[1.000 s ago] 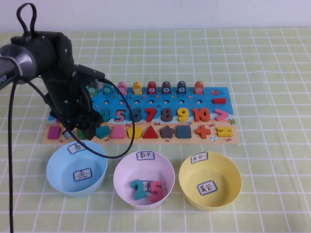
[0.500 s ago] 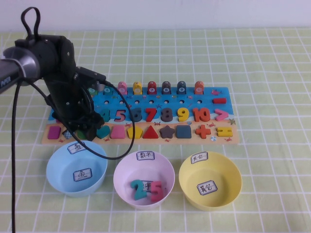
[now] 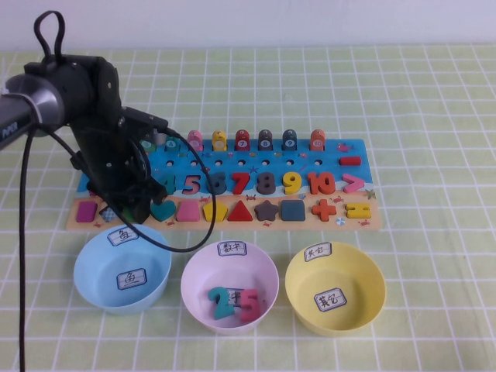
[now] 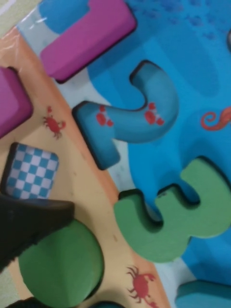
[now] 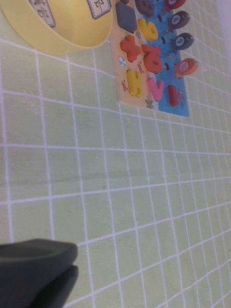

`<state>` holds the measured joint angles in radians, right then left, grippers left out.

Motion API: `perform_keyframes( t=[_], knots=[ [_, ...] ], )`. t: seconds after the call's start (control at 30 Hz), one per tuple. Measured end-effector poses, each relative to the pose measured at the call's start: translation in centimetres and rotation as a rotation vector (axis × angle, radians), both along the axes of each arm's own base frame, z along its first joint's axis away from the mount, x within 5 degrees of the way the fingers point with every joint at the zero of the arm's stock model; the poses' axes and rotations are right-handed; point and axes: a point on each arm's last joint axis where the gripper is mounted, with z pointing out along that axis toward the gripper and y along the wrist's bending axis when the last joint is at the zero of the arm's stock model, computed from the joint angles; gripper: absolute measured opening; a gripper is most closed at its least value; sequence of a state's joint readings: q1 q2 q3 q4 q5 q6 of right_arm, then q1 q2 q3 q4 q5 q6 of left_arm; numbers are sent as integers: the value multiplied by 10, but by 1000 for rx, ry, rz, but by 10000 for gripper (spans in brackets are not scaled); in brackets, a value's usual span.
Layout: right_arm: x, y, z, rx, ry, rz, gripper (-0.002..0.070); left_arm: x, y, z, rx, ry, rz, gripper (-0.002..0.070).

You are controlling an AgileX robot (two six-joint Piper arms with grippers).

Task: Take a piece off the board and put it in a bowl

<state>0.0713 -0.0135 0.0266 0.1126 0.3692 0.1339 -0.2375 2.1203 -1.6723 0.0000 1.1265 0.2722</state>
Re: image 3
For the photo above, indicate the orange fish piece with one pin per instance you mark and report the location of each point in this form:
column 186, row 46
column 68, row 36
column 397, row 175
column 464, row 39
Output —
column 317, row 142

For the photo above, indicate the red minus sign piece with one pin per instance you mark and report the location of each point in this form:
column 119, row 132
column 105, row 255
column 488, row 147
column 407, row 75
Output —
column 349, row 161

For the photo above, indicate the brown number eight piece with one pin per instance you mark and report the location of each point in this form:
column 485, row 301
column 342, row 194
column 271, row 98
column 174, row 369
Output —
column 267, row 184

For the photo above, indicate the pink fish piece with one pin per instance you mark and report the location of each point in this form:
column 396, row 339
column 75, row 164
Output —
column 195, row 142

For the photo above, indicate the dark blue fish piece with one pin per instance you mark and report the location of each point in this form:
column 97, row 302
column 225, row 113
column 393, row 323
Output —
column 290, row 142

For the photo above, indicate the orange number ten piece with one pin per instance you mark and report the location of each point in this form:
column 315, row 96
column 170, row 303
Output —
column 314, row 184

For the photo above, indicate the teal heart piece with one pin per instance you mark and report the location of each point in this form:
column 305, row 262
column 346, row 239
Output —
column 164, row 212

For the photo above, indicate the dark blue number six piece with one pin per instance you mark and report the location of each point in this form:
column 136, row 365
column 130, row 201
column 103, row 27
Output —
column 219, row 189

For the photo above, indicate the pink plastic bowl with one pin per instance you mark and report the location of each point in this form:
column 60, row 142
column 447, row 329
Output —
column 197, row 271

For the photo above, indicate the yellow fish piece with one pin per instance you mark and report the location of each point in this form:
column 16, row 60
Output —
column 219, row 142

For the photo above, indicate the teal number four piece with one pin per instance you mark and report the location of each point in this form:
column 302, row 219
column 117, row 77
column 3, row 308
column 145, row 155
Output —
column 169, row 185

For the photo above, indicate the ocean print puzzle board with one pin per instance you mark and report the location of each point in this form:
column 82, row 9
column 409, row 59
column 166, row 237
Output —
column 302, row 166

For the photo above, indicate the orange plus sign piece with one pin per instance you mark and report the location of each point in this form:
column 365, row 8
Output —
column 324, row 210

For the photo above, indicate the yellow pentagon piece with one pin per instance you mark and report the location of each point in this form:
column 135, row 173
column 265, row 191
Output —
column 219, row 213

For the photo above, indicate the magenta rectangle piece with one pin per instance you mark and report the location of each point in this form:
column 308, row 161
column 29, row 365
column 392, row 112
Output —
column 86, row 212

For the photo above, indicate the red number seven piece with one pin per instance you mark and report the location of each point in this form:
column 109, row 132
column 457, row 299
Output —
column 242, row 182

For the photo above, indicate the light blue plastic bowl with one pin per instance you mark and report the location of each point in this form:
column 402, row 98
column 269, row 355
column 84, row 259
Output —
column 93, row 271

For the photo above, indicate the dark teal fish piece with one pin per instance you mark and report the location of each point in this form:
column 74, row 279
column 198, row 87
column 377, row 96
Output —
column 171, row 145

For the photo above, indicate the red fish piece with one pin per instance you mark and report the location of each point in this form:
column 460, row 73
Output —
column 242, row 142

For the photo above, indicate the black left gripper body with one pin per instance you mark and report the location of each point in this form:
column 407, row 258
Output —
column 108, row 155

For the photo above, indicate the brown fish piece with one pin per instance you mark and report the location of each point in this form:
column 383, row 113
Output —
column 266, row 142

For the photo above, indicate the yellow plastic bowl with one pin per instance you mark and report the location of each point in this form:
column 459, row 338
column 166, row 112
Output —
column 302, row 279

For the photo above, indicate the yellow number nine piece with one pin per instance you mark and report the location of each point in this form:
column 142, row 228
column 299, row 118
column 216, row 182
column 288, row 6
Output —
column 293, row 180

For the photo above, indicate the pink greater-than sign piece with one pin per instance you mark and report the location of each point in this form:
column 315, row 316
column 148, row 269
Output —
column 350, row 183

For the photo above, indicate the dark blue square piece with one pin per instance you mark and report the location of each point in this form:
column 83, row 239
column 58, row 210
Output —
column 293, row 210

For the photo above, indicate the teal number two piece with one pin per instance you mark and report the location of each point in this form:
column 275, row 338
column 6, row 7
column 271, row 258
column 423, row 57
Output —
column 222, row 308

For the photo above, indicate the yellow equals sign piece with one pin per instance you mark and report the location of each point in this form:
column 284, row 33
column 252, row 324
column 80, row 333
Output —
column 358, row 206

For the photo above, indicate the red triangle piece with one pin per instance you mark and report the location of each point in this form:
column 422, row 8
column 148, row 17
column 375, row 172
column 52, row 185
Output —
column 240, row 214

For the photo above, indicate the brown star piece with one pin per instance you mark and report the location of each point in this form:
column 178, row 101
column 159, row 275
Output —
column 266, row 211

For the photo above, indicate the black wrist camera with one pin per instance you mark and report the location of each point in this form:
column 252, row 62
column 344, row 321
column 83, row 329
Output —
column 145, row 118

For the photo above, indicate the pink trapezoid piece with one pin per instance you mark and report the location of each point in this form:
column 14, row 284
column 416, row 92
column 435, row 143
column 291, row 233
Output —
column 188, row 213

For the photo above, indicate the green fish piece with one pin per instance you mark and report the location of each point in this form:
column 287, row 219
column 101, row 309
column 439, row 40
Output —
column 148, row 145

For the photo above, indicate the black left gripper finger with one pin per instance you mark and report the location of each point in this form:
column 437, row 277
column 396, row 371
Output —
column 159, row 193
column 140, row 209

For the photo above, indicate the green checked tablecloth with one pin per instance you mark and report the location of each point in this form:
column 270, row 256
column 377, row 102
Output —
column 310, row 97

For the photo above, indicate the red number five piece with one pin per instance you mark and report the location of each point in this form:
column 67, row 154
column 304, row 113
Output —
column 250, row 310

